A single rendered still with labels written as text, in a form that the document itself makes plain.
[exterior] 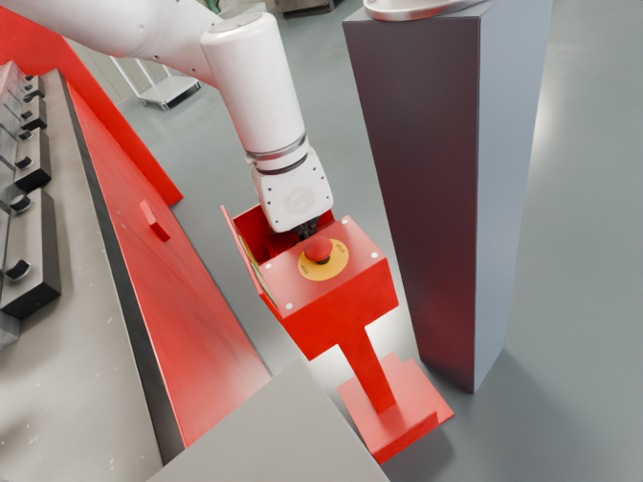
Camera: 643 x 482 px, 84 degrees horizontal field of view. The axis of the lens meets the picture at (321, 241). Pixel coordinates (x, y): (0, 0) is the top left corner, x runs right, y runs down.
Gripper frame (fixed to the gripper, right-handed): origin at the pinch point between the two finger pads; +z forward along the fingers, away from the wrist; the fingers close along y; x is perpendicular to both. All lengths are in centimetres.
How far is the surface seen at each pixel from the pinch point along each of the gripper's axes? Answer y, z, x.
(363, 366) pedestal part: 0.5, 33.2, -8.2
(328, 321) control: -4.1, 2.0, -15.1
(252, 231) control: -7.8, -2.4, 4.5
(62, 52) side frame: -46, -13, 168
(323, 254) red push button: -1.1, -6.6, -11.7
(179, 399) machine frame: -22.6, -5.1, -19.5
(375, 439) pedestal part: -3, 62, -13
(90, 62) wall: -71, 30, 401
